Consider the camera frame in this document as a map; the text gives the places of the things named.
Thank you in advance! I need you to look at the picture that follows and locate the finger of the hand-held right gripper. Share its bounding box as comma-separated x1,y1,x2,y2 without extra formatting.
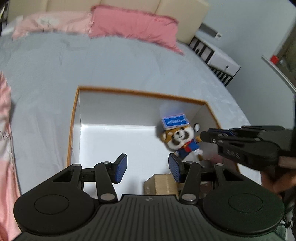
207,128,234,138
200,131,230,146

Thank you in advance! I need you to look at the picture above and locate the white box with orange rim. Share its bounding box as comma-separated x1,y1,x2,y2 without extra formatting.
67,86,244,197

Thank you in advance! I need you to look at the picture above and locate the white drawer nightstand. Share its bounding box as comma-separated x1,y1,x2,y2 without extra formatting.
189,35,241,88

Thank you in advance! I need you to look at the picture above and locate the bed with grey sheet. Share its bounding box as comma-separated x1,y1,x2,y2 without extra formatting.
0,31,251,197

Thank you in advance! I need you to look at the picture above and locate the pink quilt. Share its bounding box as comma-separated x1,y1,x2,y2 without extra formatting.
0,72,22,240

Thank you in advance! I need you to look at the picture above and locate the light pink pillow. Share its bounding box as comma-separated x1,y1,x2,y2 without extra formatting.
11,11,94,40

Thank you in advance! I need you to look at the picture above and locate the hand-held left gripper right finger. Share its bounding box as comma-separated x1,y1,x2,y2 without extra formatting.
168,153,252,205

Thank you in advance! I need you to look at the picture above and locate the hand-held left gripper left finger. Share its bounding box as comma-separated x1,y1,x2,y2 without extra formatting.
44,153,128,205

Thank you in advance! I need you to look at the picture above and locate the plush dog toy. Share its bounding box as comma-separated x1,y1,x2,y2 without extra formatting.
159,123,204,161

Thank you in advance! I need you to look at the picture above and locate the dark pink pillow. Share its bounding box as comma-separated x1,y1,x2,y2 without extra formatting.
88,6,185,55

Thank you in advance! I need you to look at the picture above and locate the grey wall switch panel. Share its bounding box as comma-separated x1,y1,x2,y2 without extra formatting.
199,23,218,38

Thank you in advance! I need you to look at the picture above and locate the small wooden block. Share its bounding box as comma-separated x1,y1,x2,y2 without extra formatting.
143,174,180,197

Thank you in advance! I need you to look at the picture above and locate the blue playing card box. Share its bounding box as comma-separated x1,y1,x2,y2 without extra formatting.
161,113,189,129

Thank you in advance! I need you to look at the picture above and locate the person's right hand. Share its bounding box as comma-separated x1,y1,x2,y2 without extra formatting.
261,156,296,200

